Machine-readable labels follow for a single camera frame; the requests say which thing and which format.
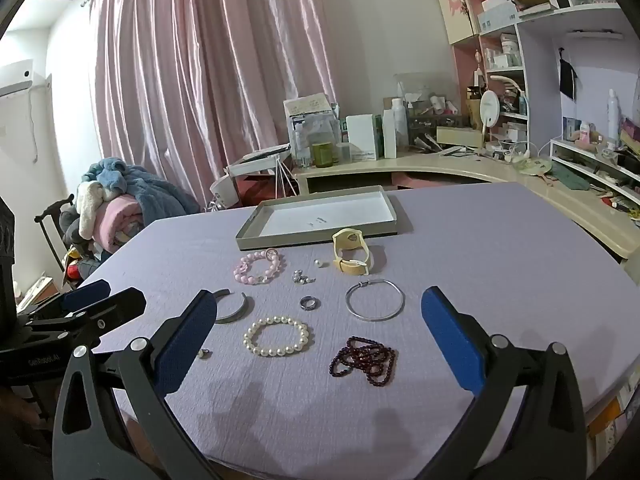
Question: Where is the beige corner desk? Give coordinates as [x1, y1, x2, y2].
[292, 147, 640, 263]

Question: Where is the pink curtain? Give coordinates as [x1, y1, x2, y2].
[82, 0, 361, 207]

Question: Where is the thin silver bangle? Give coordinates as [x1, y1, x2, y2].
[345, 279, 405, 321]

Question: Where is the pile of blankets and clothes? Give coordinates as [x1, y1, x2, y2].
[59, 157, 202, 262]

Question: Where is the cream watch strap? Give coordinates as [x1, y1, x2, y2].
[332, 228, 373, 276]

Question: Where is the pink bead bracelet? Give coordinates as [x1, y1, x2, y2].
[233, 248, 281, 286]

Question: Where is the black chair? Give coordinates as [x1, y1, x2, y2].
[34, 195, 77, 275]

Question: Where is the round white mirror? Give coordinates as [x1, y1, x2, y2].
[478, 90, 501, 150]

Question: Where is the white air conditioner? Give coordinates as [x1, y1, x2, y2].
[0, 60, 36, 98]

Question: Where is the clear bag of papers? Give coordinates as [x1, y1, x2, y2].
[283, 92, 342, 169]

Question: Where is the grey cardboard tray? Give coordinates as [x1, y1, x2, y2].
[235, 185, 399, 252]

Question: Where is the green hand fan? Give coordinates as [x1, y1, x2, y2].
[514, 156, 554, 177]

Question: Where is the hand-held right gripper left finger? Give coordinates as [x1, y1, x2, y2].
[52, 289, 221, 480]

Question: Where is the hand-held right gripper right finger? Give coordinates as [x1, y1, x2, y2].
[421, 286, 588, 480]

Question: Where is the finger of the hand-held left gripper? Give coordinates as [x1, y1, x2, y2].
[17, 280, 112, 322]
[27, 287, 147, 350]

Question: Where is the black hanging cap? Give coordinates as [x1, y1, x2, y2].
[558, 47, 579, 102]

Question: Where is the green glass jar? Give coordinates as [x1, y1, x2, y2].
[313, 141, 335, 169]

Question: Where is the white spray bottle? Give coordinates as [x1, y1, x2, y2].
[606, 89, 620, 144]

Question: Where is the green cloth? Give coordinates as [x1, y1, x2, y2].
[546, 165, 592, 192]

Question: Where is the dark red bead necklace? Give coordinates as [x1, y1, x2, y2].
[329, 336, 397, 388]

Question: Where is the white carton box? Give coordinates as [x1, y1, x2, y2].
[345, 114, 379, 163]

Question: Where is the grey cuff bracelet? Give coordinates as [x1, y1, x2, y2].
[210, 288, 249, 325]

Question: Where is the beige flat box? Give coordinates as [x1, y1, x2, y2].
[436, 126, 484, 149]

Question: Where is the clear acrylic organizer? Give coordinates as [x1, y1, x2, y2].
[394, 72, 472, 147]

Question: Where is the white desktop organizer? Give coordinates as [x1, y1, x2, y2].
[549, 137, 640, 211]

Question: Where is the white shelf unit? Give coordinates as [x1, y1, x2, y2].
[452, 0, 626, 153]

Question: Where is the white pearl bracelet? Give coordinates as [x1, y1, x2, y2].
[243, 315, 309, 358]

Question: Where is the white paper bag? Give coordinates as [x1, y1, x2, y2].
[210, 144, 297, 209]

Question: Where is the white desk lamp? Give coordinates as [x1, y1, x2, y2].
[489, 74, 532, 162]

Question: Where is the lavender tablecloth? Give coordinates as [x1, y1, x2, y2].
[75, 182, 640, 480]

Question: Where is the white pump bottle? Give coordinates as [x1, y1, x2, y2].
[391, 97, 410, 150]

